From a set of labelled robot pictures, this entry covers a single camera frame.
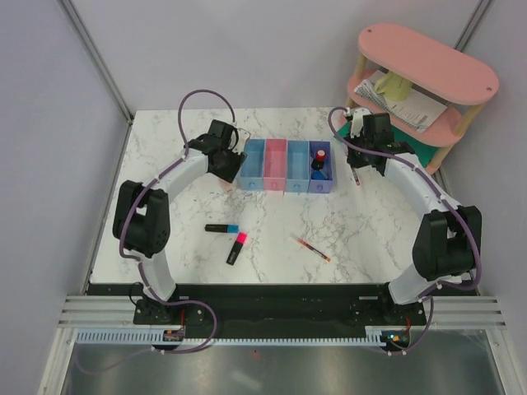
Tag black highlighter pink cap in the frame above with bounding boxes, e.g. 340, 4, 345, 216
226, 232, 247, 266

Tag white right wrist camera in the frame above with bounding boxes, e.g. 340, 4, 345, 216
345, 107, 371, 138

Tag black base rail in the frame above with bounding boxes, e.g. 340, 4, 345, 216
87, 283, 427, 337

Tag light blue end drawer box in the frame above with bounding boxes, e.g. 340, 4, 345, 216
238, 139, 265, 191

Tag pink two-tier wooden shelf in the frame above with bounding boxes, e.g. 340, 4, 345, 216
346, 22, 499, 174

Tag red orange pen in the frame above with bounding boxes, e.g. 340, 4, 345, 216
291, 234, 331, 262

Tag light blue middle drawer box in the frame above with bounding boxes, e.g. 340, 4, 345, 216
285, 140, 310, 193

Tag yellow green cup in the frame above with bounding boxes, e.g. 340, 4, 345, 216
374, 72, 413, 101

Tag aluminium frame rail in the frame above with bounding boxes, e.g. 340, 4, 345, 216
58, 296, 506, 330

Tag light blue cable duct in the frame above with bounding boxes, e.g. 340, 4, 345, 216
75, 327, 392, 346

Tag black highlighter blue cap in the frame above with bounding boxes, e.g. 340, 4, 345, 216
204, 224, 240, 234

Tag peach correction tape dispenser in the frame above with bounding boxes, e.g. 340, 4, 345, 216
220, 179, 232, 193

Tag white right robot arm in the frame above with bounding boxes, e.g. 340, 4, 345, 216
344, 108, 483, 324

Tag blue grey stamp block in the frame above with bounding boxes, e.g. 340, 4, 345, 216
311, 170, 329, 181

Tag purple drawer box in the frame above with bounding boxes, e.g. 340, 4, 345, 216
308, 141, 333, 193

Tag green mat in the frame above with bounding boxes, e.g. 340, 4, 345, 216
329, 122, 437, 169

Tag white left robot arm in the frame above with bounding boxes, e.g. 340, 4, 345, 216
112, 119, 247, 323

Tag printed paper sheets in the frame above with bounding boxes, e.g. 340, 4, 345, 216
353, 70, 447, 133

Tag pink drawer box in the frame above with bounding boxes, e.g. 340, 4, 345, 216
263, 139, 287, 191

